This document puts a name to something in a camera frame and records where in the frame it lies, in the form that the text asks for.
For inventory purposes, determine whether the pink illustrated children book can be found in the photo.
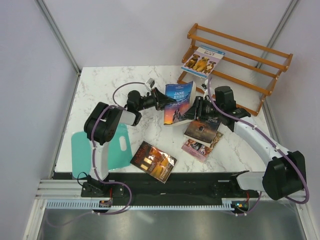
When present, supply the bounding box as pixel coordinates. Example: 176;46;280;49
181;131;223;163

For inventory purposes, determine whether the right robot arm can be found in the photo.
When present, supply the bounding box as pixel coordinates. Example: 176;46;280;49
184;86;310;204

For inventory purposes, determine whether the Jane Eyre blue book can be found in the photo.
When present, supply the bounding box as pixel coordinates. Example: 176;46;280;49
163;81;196;126

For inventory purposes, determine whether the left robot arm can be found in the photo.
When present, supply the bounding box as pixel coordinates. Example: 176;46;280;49
84;87;177;197

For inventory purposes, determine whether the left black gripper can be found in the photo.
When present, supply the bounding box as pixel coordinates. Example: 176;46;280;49
137;87;178;112

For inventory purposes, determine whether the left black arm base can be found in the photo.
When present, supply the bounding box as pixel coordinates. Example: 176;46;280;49
80;178;126;198

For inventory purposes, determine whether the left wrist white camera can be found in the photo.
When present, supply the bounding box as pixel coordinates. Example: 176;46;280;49
144;78;155;89

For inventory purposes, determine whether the Tale of Two Cities book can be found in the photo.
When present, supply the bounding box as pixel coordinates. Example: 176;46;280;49
184;117;221;147

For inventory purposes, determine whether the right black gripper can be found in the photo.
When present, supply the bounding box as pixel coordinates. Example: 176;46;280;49
181;96;223;122

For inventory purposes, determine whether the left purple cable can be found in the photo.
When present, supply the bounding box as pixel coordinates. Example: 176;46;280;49
46;81;151;228

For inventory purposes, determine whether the left slotted cable duct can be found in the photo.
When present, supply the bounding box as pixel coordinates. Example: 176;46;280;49
46;199;113;210

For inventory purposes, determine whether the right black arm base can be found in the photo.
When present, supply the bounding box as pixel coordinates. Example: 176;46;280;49
210;181;259;199

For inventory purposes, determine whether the right slotted cable duct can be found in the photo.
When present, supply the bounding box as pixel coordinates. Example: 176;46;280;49
221;198;250;212

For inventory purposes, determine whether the slotted cable duct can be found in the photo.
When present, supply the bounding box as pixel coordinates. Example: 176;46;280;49
221;198;250;212
46;199;113;210

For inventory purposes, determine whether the orange wooden tiered rack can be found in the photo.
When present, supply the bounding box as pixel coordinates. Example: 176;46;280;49
177;23;293;116

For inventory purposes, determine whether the dog cover Bark book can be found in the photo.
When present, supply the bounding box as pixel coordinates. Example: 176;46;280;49
181;45;225;79

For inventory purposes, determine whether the teal plastic file folder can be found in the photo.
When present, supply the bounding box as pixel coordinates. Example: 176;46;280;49
71;123;133;178

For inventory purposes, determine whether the dark orange glossy book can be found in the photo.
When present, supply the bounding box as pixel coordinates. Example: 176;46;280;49
130;141;177;184

